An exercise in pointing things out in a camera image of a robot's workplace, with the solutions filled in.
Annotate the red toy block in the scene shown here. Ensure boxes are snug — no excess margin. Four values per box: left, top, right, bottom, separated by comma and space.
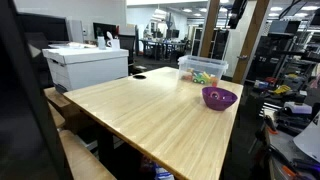
211, 78, 219, 87

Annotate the purple plastic bowl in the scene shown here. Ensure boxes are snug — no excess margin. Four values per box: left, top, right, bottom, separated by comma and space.
202, 86, 238, 111

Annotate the white cardboard file box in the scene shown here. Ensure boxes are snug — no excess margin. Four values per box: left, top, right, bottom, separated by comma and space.
42, 48, 129, 92

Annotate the green toy truck base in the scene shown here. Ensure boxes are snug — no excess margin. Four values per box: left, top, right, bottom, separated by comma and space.
193, 73, 208, 84

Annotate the clear plastic storage container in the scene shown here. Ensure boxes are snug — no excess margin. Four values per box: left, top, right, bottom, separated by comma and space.
178, 55, 229, 86

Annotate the black desk grommet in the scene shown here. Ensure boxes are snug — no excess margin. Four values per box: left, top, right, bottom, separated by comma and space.
133, 75, 146, 79

